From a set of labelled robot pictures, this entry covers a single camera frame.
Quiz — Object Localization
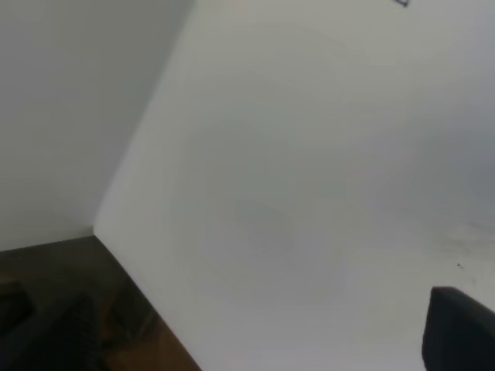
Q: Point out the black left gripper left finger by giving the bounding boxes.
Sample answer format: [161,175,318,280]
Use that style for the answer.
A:
[1,294,101,370]

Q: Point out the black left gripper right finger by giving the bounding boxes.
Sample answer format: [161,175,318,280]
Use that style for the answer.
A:
[422,287,494,371]

